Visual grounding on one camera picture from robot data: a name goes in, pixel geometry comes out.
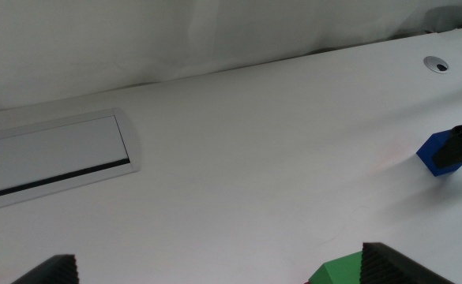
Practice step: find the white backdrop curtain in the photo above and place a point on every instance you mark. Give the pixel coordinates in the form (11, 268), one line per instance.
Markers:
(175, 35)

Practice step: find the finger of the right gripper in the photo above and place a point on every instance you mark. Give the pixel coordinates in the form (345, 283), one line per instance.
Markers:
(451, 152)

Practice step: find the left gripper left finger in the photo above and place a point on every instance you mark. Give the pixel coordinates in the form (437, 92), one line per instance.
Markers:
(57, 272)

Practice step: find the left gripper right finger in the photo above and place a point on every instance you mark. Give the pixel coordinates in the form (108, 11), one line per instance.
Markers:
(388, 268)

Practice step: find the round silver table grommet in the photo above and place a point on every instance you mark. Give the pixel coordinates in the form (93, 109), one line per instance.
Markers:
(434, 62)

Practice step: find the green cube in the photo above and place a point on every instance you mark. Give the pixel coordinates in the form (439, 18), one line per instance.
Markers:
(339, 272)

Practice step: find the blue cube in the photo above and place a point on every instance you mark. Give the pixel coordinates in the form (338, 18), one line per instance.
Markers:
(430, 152)

